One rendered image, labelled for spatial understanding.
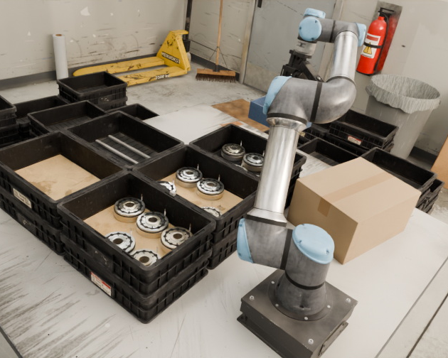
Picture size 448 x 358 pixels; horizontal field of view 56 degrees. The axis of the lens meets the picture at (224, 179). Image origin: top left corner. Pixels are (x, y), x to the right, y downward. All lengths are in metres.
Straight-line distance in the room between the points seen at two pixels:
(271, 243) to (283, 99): 0.40
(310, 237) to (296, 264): 0.08
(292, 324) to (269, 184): 0.39
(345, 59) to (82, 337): 1.11
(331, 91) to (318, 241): 0.41
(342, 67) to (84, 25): 3.87
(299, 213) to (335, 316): 0.52
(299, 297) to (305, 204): 0.51
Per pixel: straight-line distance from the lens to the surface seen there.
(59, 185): 1.63
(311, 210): 1.64
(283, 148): 1.18
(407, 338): 2.51
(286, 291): 1.25
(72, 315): 1.36
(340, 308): 1.33
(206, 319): 1.34
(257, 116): 1.64
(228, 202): 1.57
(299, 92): 1.20
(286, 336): 1.24
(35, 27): 4.68
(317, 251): 1.14
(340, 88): 1.23
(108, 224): 1.44
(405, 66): 4.18
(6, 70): 4.66
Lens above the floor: 1.74
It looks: 33 degrees down
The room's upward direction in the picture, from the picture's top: 8 degrees clockwise
